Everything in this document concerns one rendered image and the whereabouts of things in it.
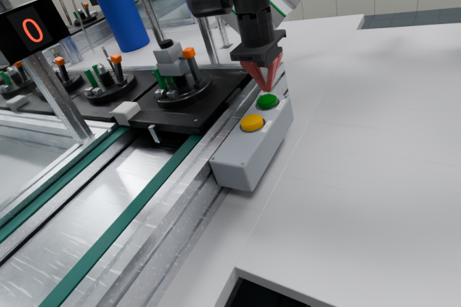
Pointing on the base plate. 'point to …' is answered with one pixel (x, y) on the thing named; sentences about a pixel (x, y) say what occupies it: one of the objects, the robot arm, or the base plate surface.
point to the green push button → (267, 101)
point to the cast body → (170, 59)
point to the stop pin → (155, 133)
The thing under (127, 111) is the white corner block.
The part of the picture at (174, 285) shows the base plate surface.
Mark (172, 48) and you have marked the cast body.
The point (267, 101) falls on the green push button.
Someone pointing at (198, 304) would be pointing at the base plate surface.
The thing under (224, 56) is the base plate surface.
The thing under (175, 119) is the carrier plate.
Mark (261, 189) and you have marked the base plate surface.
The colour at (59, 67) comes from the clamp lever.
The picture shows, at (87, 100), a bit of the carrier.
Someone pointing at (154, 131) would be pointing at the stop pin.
